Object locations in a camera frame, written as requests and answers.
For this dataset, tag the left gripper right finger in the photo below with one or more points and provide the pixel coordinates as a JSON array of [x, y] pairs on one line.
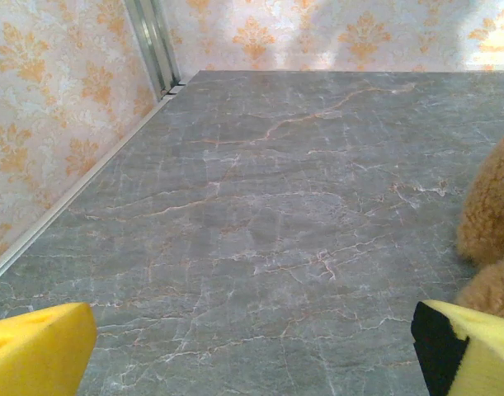
[[482, 354]]

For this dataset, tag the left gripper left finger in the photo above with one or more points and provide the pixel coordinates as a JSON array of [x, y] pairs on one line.
[[33, 354]]

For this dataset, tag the aluminium table edge rail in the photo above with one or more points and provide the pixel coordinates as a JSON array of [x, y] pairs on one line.
[[49, 217]]

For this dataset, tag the brown teddy bear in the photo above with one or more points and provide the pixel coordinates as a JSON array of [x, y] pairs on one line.
[[491, 206]]

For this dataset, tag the aluminium frame post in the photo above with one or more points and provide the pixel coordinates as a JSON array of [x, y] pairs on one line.
[[152, 41]]

